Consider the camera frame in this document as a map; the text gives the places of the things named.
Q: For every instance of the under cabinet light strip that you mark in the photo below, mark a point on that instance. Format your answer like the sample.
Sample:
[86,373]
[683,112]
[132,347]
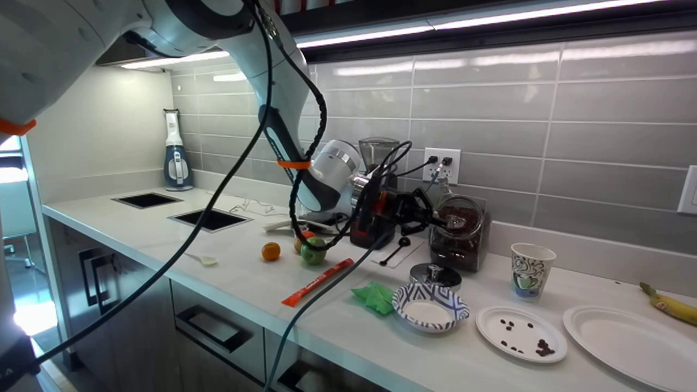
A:
[381,34]

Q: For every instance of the orange fruit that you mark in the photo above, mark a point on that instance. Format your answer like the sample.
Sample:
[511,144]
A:
[270,251]

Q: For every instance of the drawer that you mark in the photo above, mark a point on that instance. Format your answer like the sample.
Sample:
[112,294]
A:
[218,305]

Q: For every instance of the cabinet door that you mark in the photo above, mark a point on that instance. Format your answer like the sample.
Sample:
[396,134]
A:
[130,326]

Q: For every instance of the silver jar lid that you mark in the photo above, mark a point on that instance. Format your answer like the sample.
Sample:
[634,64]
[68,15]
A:
[435,275]

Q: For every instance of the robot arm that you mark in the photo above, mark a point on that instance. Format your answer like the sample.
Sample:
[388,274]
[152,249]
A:
[60,38]

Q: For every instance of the banana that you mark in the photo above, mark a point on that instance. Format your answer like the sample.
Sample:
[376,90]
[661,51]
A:
[672,307]

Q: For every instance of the blue and white hand vacuum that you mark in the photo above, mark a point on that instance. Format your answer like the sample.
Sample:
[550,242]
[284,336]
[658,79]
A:
[177,163]

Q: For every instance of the white plastic spoon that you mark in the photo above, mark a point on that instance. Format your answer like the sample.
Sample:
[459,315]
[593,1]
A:
[207,260]

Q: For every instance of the coffee grinder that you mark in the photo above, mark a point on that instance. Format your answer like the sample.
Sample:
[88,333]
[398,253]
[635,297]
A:
[378,149]

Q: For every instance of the orange sachet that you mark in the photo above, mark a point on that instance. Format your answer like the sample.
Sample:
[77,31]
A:
[318,281]

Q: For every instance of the green napkin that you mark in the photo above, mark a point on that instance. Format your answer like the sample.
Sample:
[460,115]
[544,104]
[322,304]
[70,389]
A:
[375,296]

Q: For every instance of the black plastic spoon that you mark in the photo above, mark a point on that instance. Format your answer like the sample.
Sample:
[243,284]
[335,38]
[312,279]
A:
[395,251]

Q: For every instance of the coffee beans on plate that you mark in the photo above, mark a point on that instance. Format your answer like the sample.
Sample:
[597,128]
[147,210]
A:
[543,348]

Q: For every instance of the white switch plate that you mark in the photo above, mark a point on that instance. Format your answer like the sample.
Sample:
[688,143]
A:
[689,190]

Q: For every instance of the red apple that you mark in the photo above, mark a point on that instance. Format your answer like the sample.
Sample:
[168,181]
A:
[304,238]

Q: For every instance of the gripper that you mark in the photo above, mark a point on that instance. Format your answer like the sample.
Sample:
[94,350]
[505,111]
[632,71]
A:
[400,207]

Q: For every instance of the glass jar of coffee beans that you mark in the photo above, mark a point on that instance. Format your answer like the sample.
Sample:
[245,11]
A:
[460,245]

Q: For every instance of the blue patterned paper bowl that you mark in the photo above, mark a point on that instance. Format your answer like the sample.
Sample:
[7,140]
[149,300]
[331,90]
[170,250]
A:
[430,310]

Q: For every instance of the metal scoop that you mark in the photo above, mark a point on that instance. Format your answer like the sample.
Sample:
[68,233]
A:
[456,221]

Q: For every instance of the large white paper plate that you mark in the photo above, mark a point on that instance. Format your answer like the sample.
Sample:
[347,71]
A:
[637,343]

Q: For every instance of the printed paper cup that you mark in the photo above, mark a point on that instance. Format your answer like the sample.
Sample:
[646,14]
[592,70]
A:
[531,272]

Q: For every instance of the green apple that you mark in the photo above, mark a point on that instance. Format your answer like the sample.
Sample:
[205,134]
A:
[313,253]

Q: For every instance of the white wall socket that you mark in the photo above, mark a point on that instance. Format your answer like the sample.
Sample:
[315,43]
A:
[442,171]

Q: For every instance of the small white paper plate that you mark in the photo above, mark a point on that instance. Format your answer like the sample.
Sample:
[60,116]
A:
[520,332]

